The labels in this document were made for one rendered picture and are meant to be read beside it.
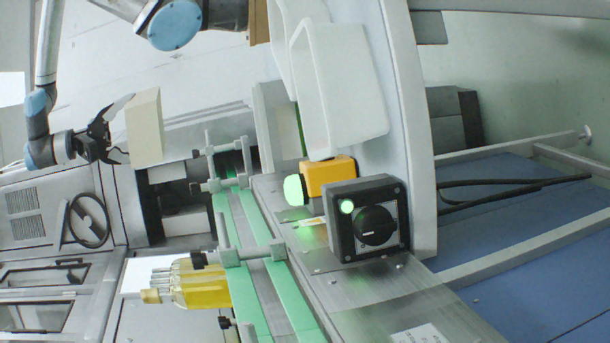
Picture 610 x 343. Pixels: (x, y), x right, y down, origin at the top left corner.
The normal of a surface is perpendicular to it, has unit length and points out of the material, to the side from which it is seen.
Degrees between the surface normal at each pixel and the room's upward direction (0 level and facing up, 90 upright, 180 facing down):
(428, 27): 90
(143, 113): 90
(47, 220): 90
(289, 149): 90
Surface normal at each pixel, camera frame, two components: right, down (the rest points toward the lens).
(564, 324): -0.15, -0.98
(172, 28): 0.29, 0.41
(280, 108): 0.14, 0.14
